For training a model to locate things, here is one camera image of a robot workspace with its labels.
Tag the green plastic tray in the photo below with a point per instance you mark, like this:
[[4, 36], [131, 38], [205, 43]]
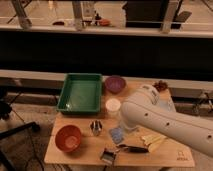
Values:
[[81, 94]]

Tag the white plastic cup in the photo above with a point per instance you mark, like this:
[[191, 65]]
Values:
[[112, 106]]

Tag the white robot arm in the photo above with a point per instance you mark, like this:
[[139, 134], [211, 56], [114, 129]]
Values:
[[140, 108]]

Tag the red bowl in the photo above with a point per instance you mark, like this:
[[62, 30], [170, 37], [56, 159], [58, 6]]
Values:
[[68, 138]]

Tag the small metal cup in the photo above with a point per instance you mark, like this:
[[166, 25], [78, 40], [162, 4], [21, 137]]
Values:
[[96, 127]]

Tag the black chair base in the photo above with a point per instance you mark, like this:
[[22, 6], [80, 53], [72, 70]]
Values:
[[5, 110]]

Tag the dark red grape bunch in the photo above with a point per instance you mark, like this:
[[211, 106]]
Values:
[[161, 85]]

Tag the purple bowl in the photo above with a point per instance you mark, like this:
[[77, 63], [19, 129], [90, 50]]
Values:
[[115, 84]]

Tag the black handled spatula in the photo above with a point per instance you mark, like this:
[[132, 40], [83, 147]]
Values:
[[132, 149]]

